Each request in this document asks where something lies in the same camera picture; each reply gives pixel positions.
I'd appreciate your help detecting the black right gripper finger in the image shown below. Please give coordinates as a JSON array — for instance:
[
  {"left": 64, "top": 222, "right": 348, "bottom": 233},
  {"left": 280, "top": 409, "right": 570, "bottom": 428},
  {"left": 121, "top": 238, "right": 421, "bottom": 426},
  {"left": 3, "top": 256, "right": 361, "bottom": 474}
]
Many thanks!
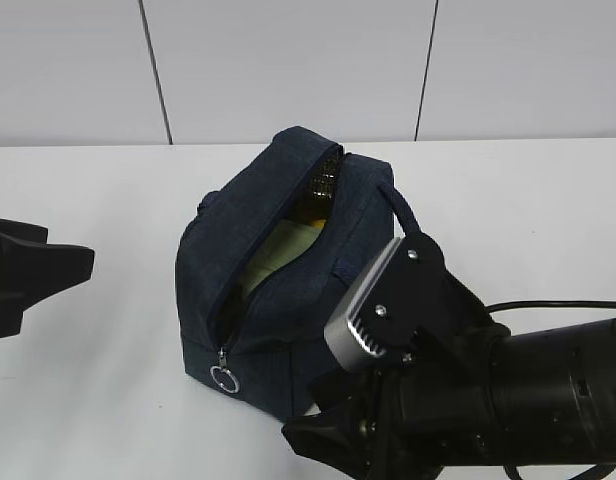
[{"left": 281, "top": 404, "right": 388, "bottom": 470}]

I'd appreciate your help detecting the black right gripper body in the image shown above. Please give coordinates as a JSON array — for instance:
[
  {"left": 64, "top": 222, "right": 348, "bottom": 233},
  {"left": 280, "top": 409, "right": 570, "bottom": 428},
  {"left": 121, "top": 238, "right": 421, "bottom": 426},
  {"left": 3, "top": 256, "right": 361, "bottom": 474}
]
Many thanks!
[{"left": 307, "top": 277, "right": 514, "bottom": 471}]

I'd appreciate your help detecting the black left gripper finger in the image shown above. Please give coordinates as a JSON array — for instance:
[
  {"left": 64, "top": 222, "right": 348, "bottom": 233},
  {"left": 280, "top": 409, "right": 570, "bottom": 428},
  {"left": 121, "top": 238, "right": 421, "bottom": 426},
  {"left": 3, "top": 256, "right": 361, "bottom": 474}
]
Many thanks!
[{"left": 0, "top": 218, "right": 95, "bottom": 339}]

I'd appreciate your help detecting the navy blue lunch bag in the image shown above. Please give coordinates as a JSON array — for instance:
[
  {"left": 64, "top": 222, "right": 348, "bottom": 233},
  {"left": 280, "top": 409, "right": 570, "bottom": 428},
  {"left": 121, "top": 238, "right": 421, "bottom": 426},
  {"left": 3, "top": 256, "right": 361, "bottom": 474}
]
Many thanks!
[{"left": 174, "top": 126, "right": 416, "bottom": 422}]

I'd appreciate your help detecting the silver zipper pull ring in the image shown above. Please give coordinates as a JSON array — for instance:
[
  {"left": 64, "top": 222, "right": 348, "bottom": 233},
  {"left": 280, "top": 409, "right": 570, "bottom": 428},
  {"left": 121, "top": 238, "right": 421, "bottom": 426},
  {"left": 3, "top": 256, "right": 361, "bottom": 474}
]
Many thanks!
[{"left": 209, "top": 347, "right": 237, "bottom": 396}]

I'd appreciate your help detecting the green lid glass container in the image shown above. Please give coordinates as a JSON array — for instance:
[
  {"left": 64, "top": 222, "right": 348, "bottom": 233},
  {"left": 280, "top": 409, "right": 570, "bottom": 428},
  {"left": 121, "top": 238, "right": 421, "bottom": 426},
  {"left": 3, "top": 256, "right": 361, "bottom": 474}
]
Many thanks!
[{"left": 238, "top": 219, "right": 322, "bottom": 299}]

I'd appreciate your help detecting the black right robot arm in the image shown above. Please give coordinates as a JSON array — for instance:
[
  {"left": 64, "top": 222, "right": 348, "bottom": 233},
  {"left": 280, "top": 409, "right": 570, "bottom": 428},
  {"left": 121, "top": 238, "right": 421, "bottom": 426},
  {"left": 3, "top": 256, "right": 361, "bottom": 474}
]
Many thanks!
[{"left": 282, "top": 276, "right": 616, "bottom": 479}]

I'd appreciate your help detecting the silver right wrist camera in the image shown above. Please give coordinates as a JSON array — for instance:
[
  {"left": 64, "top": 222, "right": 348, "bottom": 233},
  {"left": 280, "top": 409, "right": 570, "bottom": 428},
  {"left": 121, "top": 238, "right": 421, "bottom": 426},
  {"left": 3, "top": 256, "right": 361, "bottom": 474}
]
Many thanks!
[{"left": 324, "top": 232, "right": 453, "bottom": 372}]

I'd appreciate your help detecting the black cable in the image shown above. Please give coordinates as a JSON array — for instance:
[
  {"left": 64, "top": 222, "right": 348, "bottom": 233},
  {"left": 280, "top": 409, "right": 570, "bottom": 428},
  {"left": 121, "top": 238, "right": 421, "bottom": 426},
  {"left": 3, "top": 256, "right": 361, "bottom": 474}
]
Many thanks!
[{"left": 482, "top": 299, "right": 616, "bottom": 315}]

